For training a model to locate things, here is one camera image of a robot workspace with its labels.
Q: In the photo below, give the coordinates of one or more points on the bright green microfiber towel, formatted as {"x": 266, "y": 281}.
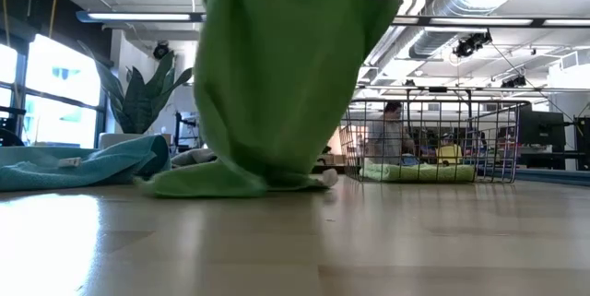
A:
{"x": 276, "y": 79}

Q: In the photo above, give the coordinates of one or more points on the light green microfiber towel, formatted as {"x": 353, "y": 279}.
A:
{"x": 415, "y": 173}

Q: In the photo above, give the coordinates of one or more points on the teal microfiber towel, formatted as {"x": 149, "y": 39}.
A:
{"x": 92, "y": 167}

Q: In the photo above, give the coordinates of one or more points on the grey microfiber towel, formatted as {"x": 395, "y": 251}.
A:
{"x": 193, "y": 157}

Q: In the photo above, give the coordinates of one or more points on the overhead light bar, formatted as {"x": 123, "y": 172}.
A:
{"x": 138, "y": 16}

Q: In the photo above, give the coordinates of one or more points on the black track light cluster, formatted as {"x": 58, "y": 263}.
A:
{"x": 470, "y": 44}
{"x": 514, "y": 82}

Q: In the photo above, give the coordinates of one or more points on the potted snake plant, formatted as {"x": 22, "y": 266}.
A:
{"x": 138, "y": 102}

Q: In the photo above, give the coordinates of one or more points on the black computer monitor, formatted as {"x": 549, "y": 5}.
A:
{"x": 584, "y": 139}
{"x": 541, "y": 130}
{"x": 189, "y": 125}

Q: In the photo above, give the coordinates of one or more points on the person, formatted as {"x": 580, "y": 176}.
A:
{"x": 389, "y": 139}

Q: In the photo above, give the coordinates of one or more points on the large window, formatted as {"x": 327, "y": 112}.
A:
{"x": 60, "y": 79}

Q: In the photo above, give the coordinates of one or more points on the black ceiling camera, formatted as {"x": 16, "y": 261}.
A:
{"x": 161, "y": 50}

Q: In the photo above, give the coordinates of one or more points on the black aluminium table frame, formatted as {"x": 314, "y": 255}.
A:
{"x": 553, "y": 177}

